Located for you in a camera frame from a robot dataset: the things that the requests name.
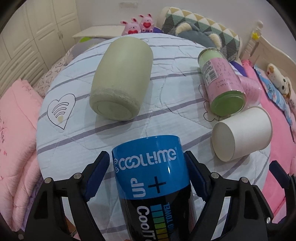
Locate blue black cooltime canister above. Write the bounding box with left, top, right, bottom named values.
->
left=112, top=135, right=196, bottom=240

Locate white paper cup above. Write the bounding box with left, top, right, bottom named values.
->
left=211, top=106, right=273, bottom=162

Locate pink translucent plastic cup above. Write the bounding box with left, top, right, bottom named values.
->
left=238, top=75, right=262, bottom=110

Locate pale green ceramic cup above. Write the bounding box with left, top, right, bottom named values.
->
left=89, top=37, right=154, bottom=121

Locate pink bed blanket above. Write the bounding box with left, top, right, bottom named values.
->
left=242, top=60, right=295, bottom=219

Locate pink folded quilt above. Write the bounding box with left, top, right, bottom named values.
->
left=1, top=79, right=43, bottom=232

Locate blue cartoon pillow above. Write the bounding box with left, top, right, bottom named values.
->
left=254, top=65, right=292, bottom=126

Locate cream dog plush toy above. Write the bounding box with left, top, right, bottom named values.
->
left=266, top=63, right=292, bottom=98

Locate pink green clear canister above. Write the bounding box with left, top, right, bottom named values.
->
left=198, top=48, right=246, bottom=116

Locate purple blanket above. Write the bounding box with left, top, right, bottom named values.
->
left=230, top=61, right=247, bottom=77

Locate cream wooden bed headboard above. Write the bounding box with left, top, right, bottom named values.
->
left=240, top=21, right=295, bottom=88

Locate yellow star sticker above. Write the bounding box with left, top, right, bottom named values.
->
left=251, top=32, right=260, bottom=41

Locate triangle patterned cushion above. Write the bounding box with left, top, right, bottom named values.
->
left=157, top=6, right=242, bottom=61

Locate striped white quilted tablecloth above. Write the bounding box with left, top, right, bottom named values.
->
left=37, top=33, right=270, bottom=188

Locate grey koala plush pillow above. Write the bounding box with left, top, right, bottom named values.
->
left=172, top=22, right=222, bottom=50

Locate white built-in wardrobe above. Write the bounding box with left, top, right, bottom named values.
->
left=1, top=1, right=80, bottom=94

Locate white nightstand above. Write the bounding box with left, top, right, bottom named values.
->
left=72, top=25, right=125, bottom=39

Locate rear pink bunny plush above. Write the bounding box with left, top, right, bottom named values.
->
left=138, top=13, right=154, bottom=33

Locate pink bunny plush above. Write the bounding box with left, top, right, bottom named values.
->
left=138, top=13, right=154, bottom=33
left=120, top=18, right=142, bottom=36

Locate front pink bunny plush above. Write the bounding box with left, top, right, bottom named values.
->
left=120, top=18, right=142, bottom=36

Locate white wall socket panel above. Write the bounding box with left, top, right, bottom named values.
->
left=119, top=1, right=138, bottom=8

